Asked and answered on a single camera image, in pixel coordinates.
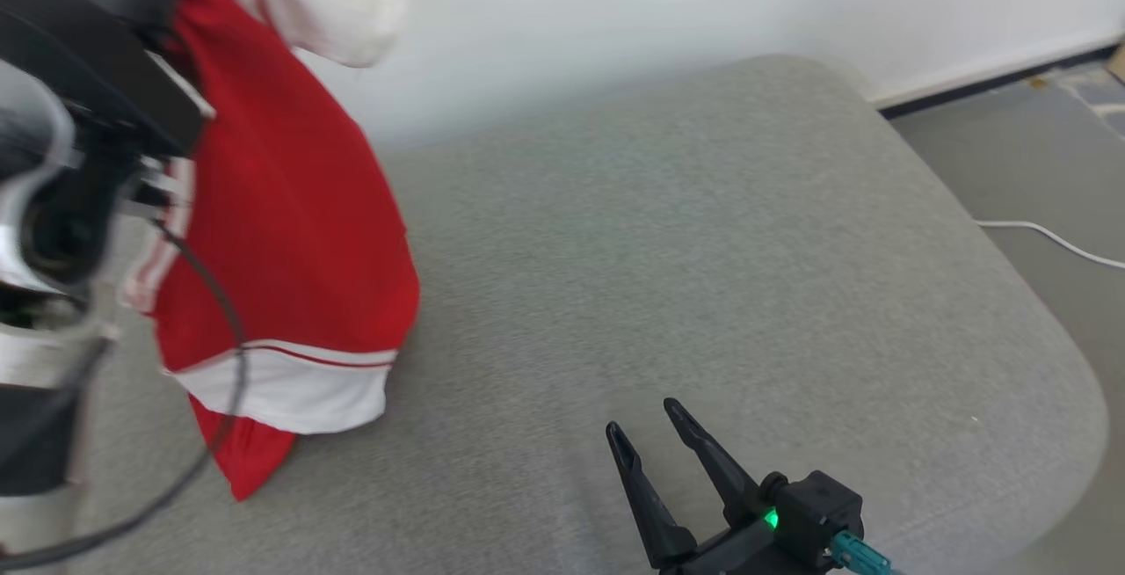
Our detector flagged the white wall baseboard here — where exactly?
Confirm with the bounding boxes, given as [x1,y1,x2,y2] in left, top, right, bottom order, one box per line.
[870,25,1125,110]

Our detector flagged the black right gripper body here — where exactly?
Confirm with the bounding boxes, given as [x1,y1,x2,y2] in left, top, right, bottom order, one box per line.
[659,509,836,575]

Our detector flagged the white cable on floor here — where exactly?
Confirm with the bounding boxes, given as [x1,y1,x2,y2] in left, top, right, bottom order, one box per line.
[974,219,1125,271]

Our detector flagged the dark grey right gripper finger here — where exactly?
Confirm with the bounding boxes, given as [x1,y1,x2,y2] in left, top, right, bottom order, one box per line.
[606,421,699,570]
[663,397,765,528]

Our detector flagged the red garment with thin white stripes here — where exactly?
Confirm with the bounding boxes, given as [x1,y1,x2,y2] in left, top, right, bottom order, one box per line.
[119,0,421,503]

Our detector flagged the grey fabric sofa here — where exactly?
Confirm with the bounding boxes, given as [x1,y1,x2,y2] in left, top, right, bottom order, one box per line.
[70,54,1110,575]

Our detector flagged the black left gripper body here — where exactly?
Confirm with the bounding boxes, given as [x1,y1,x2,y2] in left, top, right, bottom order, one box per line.
[0,0,216,159]

